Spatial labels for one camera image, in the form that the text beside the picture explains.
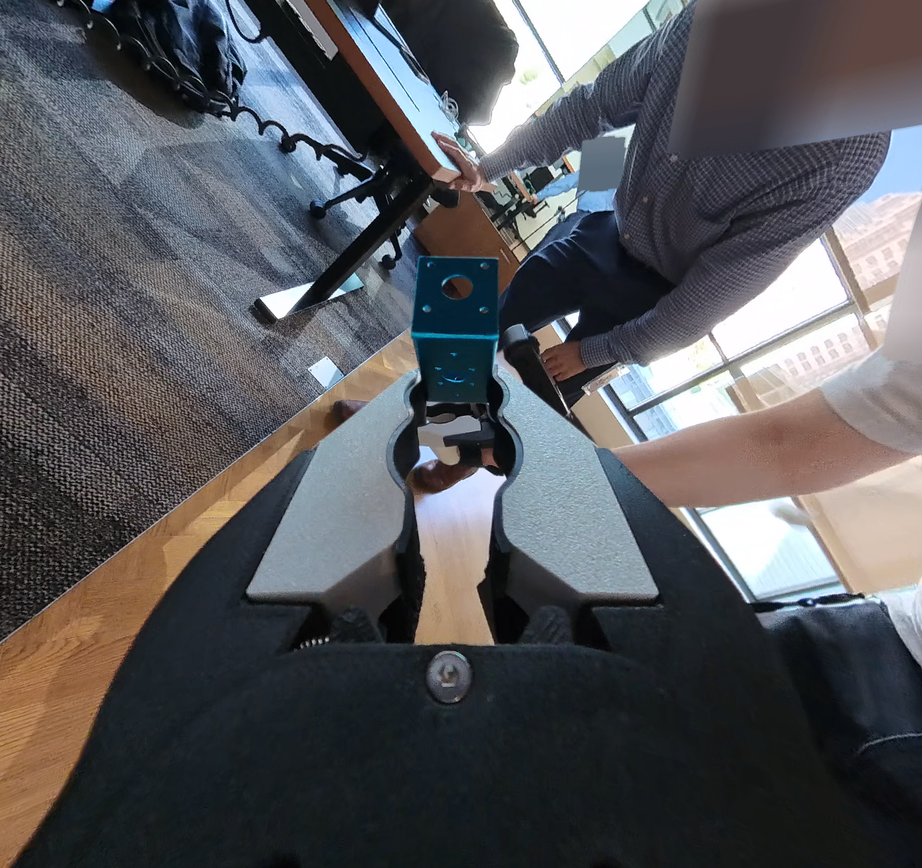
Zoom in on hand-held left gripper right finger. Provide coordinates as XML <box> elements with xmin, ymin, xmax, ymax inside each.
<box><xmin>479</xmin><ymin>370</ymin><xmax>661</xmax><ymax>642</ymax></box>

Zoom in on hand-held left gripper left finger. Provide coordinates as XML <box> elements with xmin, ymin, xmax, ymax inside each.
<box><xmin>246</xmin><ymin>370</ymin><xmax>426</xmax><ymax>642</ymax></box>

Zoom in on small blue U bracket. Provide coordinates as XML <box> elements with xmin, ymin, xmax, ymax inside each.
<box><xmin>411</xmin><ymin>256</ymin><xmax>501</xmax><ymax>406</ymax></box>

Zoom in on person's right forearm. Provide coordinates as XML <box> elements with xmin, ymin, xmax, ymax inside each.
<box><xmin>611</xmin><ymin>386</ymin><xmax>912</xmax><ymax>510</ymax></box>

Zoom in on grey wooden-edged desk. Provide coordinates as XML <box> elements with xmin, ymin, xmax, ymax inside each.
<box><xmin>202</xmin><ymin>0</ymin><xmax>498</xmax><ymax>323</ymax></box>

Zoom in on large paned window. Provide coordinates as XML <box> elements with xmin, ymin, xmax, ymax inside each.
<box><xmin>461</xmin><ymin>0</ymin><xmax>922</xmax><ymax>599</ymax></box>

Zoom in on person's dark trousers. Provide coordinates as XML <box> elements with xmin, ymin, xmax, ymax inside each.
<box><xmin>749</xmin><ymin>593</ymin><xmax>922</xmax><ymax>811</ymax></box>

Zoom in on black backpack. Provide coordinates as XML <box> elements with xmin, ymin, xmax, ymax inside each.
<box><xmin>108</xmin><ymin>0</ymin><xmax>246</xmax><ymax>113</ymax></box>

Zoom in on black coiled cable spine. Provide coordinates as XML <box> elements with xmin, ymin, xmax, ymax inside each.
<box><xmin>0</xmin><ymin>0</ymin><xmax>376</xmax><ymax>181</ymax></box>

